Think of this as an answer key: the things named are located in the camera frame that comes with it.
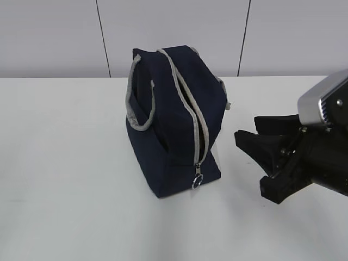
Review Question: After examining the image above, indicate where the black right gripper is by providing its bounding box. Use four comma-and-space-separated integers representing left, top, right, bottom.
234, 114, 347, 204

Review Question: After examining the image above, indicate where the navy blue lunch bag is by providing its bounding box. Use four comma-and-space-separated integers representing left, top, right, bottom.
125, 45, 231, 198

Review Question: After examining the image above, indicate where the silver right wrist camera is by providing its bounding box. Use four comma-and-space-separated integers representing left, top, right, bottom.
297, 69, 347, 127

